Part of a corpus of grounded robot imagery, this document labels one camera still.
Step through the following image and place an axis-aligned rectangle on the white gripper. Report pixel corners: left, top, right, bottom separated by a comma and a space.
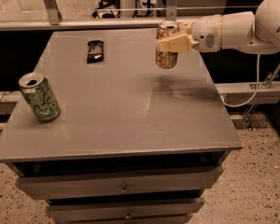
155, 15, 222, 52

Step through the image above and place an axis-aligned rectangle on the orange soda can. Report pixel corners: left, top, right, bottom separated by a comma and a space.
155, 21, 180, 70

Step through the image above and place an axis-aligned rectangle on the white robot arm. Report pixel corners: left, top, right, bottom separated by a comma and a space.
156, 0, 280, 54

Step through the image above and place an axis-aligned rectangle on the green soda can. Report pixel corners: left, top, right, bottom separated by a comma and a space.
19, 72, 60, 122

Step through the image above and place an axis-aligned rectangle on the black office chair base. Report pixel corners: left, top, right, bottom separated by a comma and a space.
92, 0, 120, 19

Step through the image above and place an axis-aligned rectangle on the black snack bar wrapper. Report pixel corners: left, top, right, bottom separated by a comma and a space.
87, 40, 104, 63

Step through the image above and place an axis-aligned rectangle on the grey drawer cabinet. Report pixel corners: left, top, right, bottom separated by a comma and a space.
0, 26, 244, 224

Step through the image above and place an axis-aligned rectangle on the top grey drawer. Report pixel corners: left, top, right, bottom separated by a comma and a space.
16, 166, 223, 200

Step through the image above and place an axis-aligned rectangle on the grey drawer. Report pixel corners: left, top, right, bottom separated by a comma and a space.
47, 198, 204, 221
58, 215, 192, 224
16, 166, 223, 200

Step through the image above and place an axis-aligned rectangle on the white cable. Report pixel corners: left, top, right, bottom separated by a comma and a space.
222, 53, 261, 108

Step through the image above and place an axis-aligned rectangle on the metal window rail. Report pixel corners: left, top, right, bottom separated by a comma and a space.
0, 0, 266, 32

